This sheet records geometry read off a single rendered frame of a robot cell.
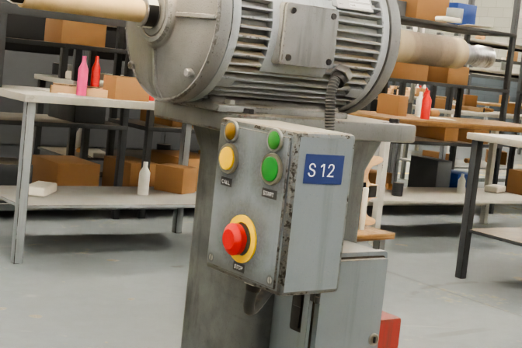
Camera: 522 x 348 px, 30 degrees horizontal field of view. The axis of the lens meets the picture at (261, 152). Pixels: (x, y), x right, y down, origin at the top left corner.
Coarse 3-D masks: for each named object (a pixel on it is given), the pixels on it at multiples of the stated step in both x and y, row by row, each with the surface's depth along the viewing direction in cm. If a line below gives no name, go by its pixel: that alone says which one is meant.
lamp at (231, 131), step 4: (232, 120) 124; (228, 124) 124; (232, 124) 123; (236, 124) 123; (224, 128) 125; (228, 128) 124; (232, 128) 123; (236, 128) 123; (224, 132) 125; (228, 132) 124; (232, 132) 123; (236, 132) 123; (224, 136) 125; (228, 136) 124; (232, 136) 123; (236, 136) 123; (228, 140) 124; (232, 140) 123
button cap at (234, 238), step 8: (232, 224) 121; (240, 224) 121; (224, 232) 121; (232, 232) 120; (240, 232) 119; (224, 240) 121; (232, 240) 120; (240, 240) 119; (224, 248) 121; (232, 248) 120; (240, 248) 119
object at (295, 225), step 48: (240, 144) 123; (288, 144) 115; (336, 144) 118; (240, 192) 122; (288, 192) 115; (336, 192) 119; (288, 240) 116; (336, 240) 121; (288, 288) 117; (336, 288) 122
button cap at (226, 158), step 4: (224, 148) 124; (228, 148) 124; (224, 152) 124; (228, 152) 124; (232, 152) 123; (220, 156) 125; (224, 156) 124; (228, 156) 124; (232, 156) 123; (220, 160) 125; (224, 160) 124; (228, 160) 124; (232, 160) 123; (220, 164) 125; (224, 164) 124; (228, 164) 123; (232, 164) 123; (224, 168) 124; (228, 168) 124
